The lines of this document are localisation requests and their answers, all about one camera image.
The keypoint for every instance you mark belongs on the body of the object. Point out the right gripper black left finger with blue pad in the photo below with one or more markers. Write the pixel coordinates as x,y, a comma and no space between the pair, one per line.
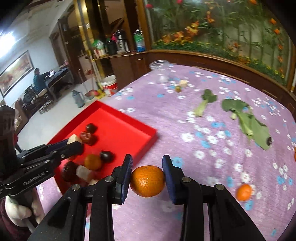
110,190

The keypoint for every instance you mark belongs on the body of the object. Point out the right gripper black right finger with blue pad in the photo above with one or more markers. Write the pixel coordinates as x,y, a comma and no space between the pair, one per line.
191,195

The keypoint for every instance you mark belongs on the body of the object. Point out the orange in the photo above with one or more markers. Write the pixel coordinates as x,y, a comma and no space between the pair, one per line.
93,162
147,181
244,192

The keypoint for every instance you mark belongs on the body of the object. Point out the dark red date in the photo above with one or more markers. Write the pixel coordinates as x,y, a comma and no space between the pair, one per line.
88,138

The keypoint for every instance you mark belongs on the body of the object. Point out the beige cut fruit chunk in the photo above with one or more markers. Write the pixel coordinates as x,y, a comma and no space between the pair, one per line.
74,138

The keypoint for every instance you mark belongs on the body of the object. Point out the white gloved left hand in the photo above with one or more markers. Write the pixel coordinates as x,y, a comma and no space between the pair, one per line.
18,213

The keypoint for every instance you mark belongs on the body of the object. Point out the dark plum in tray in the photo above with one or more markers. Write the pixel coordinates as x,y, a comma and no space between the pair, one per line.
106,156

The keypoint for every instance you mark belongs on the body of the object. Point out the dark red fruit tray front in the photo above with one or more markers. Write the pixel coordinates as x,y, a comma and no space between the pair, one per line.
69,171

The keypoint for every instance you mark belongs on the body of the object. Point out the red shallow tray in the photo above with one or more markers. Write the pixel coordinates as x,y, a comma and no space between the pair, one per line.
116,132

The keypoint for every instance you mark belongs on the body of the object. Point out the round dark plum rear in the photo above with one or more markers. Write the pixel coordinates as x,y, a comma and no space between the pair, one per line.
91,128

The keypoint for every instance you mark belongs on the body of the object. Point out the purple floral tablecloth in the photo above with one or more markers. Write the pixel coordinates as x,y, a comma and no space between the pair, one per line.
212,149

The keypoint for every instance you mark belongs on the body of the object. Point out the seated person in blue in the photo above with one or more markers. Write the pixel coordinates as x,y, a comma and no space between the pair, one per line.
39,80

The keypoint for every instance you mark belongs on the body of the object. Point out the grey kettle on floor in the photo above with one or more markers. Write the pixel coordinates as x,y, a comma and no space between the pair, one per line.
78,98

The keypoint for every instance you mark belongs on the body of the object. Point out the small bok choy stalk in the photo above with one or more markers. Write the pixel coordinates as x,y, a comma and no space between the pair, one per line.
207,97

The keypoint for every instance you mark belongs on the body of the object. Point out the dark plum on leaf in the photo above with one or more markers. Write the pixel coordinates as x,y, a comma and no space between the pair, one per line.
269,141

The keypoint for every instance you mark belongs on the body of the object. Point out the large bok choy leaves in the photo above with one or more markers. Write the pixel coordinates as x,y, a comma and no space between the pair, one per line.
249,124

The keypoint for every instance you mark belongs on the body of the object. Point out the dark dining table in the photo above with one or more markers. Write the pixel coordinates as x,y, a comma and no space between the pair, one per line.
62,77

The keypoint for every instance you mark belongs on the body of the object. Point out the small green fruit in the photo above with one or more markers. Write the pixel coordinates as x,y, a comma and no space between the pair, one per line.
178,89

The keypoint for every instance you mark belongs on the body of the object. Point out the white red bucket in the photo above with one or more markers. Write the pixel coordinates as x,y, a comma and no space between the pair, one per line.
110,85

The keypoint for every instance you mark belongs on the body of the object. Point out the small beige fruit piece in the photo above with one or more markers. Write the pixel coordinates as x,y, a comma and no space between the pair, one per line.
183,83

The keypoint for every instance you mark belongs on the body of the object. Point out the clear plastic cup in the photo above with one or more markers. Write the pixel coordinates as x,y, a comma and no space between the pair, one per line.
159,68

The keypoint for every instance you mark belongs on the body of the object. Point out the steel thermos jug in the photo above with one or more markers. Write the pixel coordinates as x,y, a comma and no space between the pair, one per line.
121,42

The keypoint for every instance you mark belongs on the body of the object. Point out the water bottle green label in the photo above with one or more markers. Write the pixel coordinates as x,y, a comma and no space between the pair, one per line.
139,40

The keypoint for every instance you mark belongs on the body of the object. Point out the wooden sideboard cabinet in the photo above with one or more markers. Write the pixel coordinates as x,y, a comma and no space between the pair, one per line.
93,24

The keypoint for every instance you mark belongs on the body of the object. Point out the framed wall painting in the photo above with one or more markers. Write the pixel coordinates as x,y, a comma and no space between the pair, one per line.
15,72

